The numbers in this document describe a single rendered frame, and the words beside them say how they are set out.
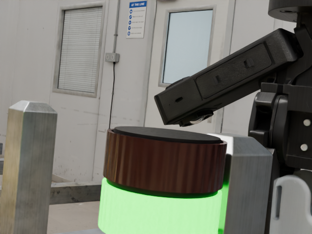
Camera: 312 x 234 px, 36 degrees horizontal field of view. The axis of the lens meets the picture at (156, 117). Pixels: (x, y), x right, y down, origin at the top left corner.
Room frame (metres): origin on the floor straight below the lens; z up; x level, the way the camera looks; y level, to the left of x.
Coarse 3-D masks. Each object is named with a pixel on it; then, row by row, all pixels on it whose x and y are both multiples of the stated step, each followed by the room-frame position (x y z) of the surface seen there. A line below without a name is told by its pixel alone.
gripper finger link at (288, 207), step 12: (276, 180) 0.32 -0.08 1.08; (288, 180) 0.32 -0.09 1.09; (300, 180) 0.31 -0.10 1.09; (276, 192) 0.32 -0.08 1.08; (288, 192) 0.32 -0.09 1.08; (300, 192) 0.31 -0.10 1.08; (276, 204) 0.32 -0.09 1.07; (288, 204) 0.32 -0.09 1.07; (300, 204) 0.31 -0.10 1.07; (276, 216) 0.32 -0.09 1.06; (288, 216) 0.32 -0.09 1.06; (300, 216) 0.31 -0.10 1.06; (276, 228) 0.32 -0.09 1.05; (288, 228) 0.32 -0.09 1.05; (300, 228) 0.31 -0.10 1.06
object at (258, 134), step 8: (264, 120) 0.32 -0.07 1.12; (264, 128) 0.32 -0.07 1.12; (256, 136) 0.31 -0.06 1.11; (264, 136) 0.31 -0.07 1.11; (264, 144) 0.31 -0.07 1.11; (272, 152) 0.31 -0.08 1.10; (272, 168) 0.31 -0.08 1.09; (272, 176) 0.31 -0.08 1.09; (272, 184) 0.31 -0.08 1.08; (272, 192) 0.31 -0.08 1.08; (264, 232) 0.31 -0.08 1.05
